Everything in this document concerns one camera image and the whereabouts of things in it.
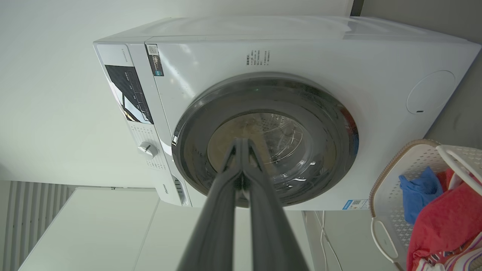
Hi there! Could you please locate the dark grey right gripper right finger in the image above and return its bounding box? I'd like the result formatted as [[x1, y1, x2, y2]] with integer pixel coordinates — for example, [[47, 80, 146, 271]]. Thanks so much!
[[243, 138, 310, 271]]

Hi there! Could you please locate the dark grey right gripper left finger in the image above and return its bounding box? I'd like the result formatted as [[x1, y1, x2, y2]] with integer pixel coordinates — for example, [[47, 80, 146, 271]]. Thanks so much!
[[176, 137, 244, 271]]

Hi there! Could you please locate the round black glass washer door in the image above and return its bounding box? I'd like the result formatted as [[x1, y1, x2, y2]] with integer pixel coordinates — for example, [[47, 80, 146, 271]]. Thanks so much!
[[171, 72, 359, 207]]

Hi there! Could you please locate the white front-load washing machine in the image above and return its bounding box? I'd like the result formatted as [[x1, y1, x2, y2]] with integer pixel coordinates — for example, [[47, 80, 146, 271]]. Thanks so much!
[[93, 15, 482, 211]]

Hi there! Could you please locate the blue energy label sticker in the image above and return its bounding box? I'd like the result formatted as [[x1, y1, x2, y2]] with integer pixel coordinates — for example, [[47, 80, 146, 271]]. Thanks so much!
[[342, 199, 370, 210]]

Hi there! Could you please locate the steel perforated washer drum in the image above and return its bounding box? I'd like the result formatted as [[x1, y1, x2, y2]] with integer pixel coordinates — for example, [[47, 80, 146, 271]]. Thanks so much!
[[207, 113, 311, 185]]

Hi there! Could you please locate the white washer control knob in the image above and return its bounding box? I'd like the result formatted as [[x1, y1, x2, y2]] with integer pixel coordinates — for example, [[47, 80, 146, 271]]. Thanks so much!
[[137, 142, 159, 159]]

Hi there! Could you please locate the white perforated laundry basket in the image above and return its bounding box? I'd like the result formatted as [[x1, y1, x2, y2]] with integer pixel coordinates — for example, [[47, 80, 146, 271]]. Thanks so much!
[[369, 139, 482, 271]]

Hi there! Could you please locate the white cabinet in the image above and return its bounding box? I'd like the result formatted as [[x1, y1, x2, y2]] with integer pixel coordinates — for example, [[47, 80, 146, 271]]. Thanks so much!
[[18, 187, 315, 271]]

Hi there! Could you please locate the black washer display panel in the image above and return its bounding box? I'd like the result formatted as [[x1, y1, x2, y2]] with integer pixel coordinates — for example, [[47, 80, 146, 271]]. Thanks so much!
[[105, 65, 154, 125]]

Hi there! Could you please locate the blue garment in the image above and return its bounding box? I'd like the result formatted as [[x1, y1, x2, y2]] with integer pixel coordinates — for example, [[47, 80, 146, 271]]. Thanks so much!
[[398, 167, 444, 225]]

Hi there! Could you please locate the small printed text label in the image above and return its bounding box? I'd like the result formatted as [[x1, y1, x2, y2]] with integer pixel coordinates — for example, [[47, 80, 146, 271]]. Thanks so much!
[[246, 49, 271, 66]]

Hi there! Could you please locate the black QR code sticker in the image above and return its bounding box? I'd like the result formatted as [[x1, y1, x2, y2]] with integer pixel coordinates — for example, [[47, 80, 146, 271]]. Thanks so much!
[[146, 44, 165, 77]]

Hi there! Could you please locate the red garment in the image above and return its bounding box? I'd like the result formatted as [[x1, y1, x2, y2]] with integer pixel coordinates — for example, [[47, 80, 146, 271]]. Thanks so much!
[[407, 168, 482, 271]]

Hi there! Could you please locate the white red-striped garment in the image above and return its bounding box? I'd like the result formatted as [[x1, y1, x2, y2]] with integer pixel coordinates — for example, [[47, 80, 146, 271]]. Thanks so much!
[[414, 233, 482, 271]]

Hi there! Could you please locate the round white filter cover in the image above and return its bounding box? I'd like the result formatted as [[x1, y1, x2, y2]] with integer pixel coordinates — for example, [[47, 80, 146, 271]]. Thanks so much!
[[406, 70, 456, 114]]

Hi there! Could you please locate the thin white power cable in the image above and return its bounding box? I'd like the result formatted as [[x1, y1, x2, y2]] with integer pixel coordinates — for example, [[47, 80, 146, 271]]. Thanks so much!
[[314, 211, 343, 271]]

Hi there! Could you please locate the grey ribbed wall panel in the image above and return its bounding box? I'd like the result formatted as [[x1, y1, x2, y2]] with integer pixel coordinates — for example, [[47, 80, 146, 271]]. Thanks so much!
[[0, 181, 74, 271]]

